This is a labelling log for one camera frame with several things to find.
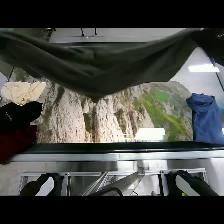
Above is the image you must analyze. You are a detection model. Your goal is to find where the grey-green shirt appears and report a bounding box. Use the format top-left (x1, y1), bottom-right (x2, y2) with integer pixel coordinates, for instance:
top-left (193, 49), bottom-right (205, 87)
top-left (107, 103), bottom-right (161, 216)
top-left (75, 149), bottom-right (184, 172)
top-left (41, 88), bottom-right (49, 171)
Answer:
top-left (0, 28), bottom-right (224, 100)

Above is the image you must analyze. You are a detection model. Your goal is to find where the cream garment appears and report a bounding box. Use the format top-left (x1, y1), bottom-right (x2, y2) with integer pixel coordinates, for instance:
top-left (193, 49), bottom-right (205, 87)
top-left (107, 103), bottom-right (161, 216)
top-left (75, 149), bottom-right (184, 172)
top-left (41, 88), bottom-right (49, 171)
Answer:
top-left (0, 80), bottom-right (47, 106)

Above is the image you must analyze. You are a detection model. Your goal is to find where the blue garment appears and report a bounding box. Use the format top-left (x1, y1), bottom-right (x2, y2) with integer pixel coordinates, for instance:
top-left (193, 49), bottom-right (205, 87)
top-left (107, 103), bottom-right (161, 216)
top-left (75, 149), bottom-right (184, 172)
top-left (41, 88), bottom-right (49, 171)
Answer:
top-left (185, 92), bottom-right (224, 145)

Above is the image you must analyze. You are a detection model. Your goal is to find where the black garment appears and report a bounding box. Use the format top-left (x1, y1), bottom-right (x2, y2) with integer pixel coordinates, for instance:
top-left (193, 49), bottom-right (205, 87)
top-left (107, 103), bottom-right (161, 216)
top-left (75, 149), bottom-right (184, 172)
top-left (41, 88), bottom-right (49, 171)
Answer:
top-left (0, 101), bottom-right (44, 132)

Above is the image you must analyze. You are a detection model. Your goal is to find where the dark red garment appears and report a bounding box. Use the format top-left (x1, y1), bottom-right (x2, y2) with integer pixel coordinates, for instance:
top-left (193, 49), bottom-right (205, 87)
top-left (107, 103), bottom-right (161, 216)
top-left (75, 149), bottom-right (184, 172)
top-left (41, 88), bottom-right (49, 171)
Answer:
top-left (0, 124), bottom-right (38, 164)

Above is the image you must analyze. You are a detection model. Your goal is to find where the silver frame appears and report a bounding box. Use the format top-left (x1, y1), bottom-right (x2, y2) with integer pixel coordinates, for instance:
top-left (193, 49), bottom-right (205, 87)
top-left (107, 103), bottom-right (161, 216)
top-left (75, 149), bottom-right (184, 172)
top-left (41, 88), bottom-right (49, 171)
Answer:
top-left (9, 149), bottom-right (224, 197)

